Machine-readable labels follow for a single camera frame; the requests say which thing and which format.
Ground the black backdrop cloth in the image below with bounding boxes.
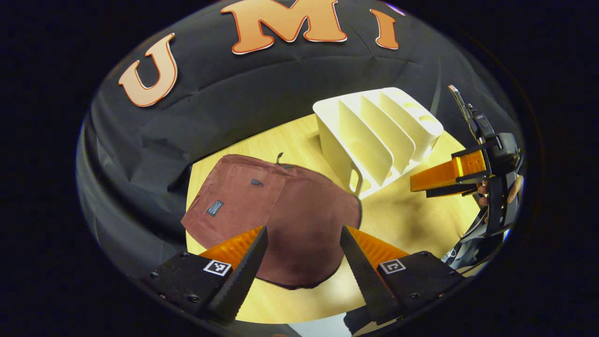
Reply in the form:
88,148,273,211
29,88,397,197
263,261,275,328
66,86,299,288
75,0,520,281

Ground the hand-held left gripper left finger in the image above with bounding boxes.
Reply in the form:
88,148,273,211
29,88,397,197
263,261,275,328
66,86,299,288
140,226,270,324

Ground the maroon schoolbag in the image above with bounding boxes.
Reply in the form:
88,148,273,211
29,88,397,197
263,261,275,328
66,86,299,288
181,152,362,290

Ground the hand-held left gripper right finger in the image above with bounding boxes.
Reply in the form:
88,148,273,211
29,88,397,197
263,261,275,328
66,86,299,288
339,226,466,326

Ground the white bookshelf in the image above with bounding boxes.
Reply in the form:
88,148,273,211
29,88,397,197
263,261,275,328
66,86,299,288
313,87,444,200

